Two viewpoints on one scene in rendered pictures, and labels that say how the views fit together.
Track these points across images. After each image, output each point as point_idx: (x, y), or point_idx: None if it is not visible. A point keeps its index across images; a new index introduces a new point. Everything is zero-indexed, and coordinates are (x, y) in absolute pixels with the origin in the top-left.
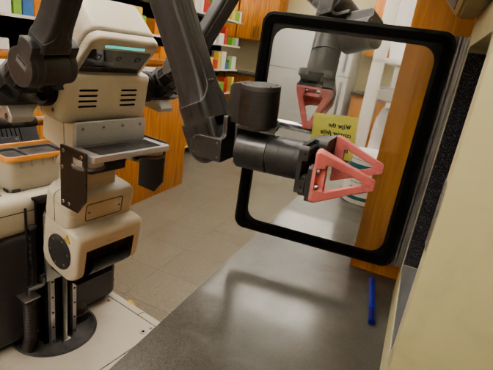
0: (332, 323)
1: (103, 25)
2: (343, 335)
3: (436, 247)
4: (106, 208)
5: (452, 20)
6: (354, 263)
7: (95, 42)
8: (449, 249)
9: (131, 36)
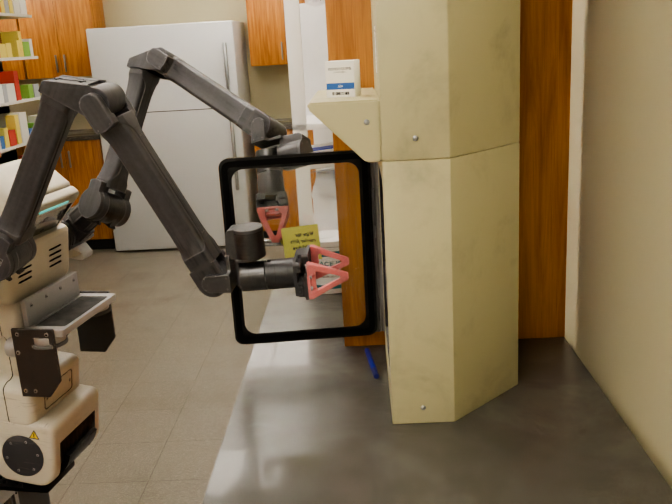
0: (349, 386)
1: None
2: (359, 390)
3: (391, 299)
4: (60, 388)
5: None
6: (348, 343)
7: None
8: (398, 298)
9: (57, 193)
